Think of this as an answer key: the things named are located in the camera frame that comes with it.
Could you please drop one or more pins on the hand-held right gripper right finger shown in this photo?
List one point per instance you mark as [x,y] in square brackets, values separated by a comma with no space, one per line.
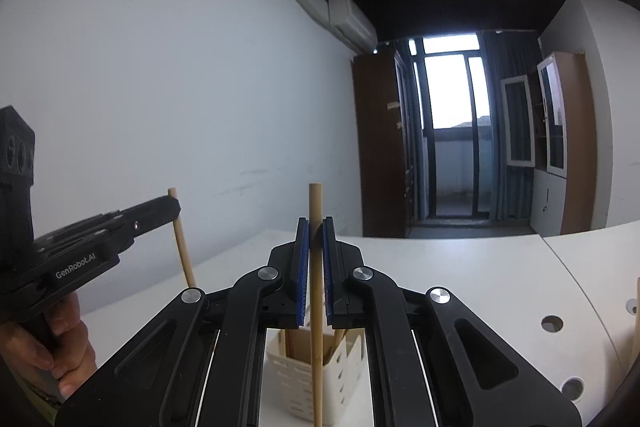
[328,272]

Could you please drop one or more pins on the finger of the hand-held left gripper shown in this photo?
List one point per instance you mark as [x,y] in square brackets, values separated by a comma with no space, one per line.
[155,213]

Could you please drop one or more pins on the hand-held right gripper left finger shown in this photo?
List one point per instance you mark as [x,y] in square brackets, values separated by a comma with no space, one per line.
[301,272]

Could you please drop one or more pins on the light wooden chopstick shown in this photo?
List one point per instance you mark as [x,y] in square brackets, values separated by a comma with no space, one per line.
[184,257]
[316,202]

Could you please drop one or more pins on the beige plastic utensil holder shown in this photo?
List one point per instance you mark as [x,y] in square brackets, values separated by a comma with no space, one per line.
[340,382]

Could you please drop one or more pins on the person's left hand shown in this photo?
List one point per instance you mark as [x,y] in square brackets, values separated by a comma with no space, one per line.
[75,347]

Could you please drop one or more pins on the dark brown wooden wardrobe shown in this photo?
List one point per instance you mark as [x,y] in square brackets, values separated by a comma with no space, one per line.
[380,147]

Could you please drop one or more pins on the black framed balcony door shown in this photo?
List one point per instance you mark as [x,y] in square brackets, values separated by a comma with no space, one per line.
[450,92]

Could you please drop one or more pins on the dark grey curtain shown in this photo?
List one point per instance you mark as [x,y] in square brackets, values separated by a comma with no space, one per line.
[500,57]

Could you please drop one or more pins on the wooden cabinet with glass doors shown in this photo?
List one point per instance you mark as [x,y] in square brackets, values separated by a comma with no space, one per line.
[580,147]

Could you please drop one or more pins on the brown paper bag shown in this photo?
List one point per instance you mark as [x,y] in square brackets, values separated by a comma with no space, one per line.
[634,347]

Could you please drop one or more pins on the white wall air conditioner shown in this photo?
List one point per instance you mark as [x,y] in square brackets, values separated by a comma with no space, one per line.
[350,19]

